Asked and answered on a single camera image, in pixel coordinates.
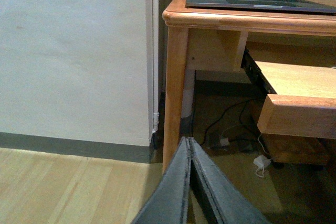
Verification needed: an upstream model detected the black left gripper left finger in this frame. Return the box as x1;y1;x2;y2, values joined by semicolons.
132;137;191;223

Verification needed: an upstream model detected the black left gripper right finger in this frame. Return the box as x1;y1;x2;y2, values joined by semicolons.
188;138;270;223

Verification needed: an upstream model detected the wooden keyboard tray drawer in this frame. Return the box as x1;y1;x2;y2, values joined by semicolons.
241;48;335;139

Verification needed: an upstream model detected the white power adapter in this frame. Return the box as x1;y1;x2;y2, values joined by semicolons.
253;155;271;169

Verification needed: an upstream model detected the wooden rolling floor stand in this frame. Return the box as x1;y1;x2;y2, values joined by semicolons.
249;95;335;166

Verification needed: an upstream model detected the wooden desk with hutch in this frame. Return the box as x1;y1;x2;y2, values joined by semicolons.
163;0;335;169

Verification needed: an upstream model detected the white wall conduit pipe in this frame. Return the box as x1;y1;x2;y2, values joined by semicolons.
152;0;160;134

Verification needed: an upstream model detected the black power cable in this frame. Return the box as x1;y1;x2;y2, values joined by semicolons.
190;71;263;151

